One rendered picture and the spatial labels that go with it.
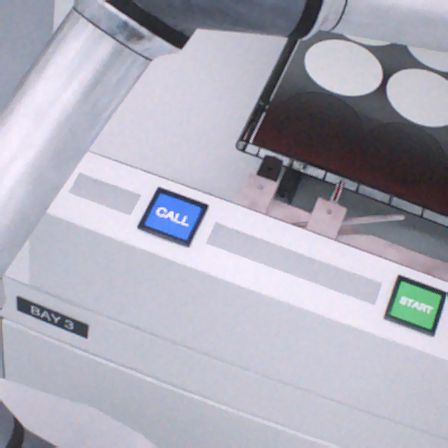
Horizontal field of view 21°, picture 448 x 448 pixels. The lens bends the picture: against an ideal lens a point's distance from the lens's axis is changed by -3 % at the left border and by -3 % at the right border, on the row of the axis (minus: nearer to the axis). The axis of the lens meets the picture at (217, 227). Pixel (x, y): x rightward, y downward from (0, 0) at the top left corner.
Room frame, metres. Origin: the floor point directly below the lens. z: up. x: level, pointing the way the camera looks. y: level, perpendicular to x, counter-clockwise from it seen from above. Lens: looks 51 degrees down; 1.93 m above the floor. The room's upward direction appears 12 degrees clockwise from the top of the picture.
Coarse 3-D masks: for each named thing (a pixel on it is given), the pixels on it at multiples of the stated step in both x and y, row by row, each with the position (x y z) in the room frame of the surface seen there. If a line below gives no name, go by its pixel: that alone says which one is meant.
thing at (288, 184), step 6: (288, 174) 0.96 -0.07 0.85; (294, 174) 0.96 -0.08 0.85; (300, 174) 0.97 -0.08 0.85; (282, 180) 0.95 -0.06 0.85; (288, 180) 0.95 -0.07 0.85; (294, 180) 0.95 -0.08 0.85; (300, 180) 0.98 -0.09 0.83; (282, 186) 0.94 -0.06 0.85; (288, 186) 0.94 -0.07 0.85; (294, 186) 0.95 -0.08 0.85; (282, 192) 0.93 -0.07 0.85; (288, 192) 0.93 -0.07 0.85; (294, 192) 0.95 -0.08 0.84; (276, 198) 0.92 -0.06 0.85; (282, 198) 0.92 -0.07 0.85; (288, 198) 0.93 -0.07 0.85
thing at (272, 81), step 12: (288, 48) 1.12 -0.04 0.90; (288, 60) 1.10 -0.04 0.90; (276, 72) 1.07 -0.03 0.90; (264, 84) 1.05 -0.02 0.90; (276, 84) 1.06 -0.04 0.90; (264, 96) 1.03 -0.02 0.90; (264, 108) 1.01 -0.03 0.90; (252, 120) 0.99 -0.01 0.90; (252, 132) 0.97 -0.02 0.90; (240, 144) 0.95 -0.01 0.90
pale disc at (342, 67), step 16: (320, 48) 1.14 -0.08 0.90; (336, 48) 1.14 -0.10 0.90; (352, 48) 1.15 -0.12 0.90; (320, 64) 1.11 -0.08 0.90; (336, 64) 1.11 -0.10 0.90; (352, 64) 1.12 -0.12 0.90; (368, 64) 1.13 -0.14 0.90; (320, 80) 1.08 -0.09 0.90; (336, 80) 1.09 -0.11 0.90; (352, 80) 1.09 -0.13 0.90; (368, 80) 1.10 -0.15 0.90
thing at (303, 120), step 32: (320, 32) 1.17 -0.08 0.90; (288, 64) 1.09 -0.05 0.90; (384, 64) 1.13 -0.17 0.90; (416, 64) 1.15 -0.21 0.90; (288, 96) 1.04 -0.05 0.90; (320, 96) 1.05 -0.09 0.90; (352, 96) 1.06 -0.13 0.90; (384, 96) 1.08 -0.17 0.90; (288, 128) 0.99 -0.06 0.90; (320, 128) 1.00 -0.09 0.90; (352, 128) 1.01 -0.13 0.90; (384, 128) 1.02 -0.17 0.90; (416, 128) 1.03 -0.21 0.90; (320, 160) 0.95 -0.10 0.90; (352, 160) 0.96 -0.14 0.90; (384, 160) 0.97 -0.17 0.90; (416, 160) 0.98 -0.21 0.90; (416, 192) 0.93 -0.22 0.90
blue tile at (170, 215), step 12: (156, 204) 0.79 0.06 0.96; (168, 204) 0.79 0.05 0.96; (180, 204) 0.79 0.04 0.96; (192, 204) 0.79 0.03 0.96; (156, 216) 0.77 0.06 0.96; (168, 216) 0.77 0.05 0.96; (180, 216) 0.78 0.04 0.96; (192, 216) 0.78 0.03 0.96; (156, 228) 0.76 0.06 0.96; (168, 228) 0.76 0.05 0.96; (180, 228) 0.76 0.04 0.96; (192, 228) 0.77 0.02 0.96
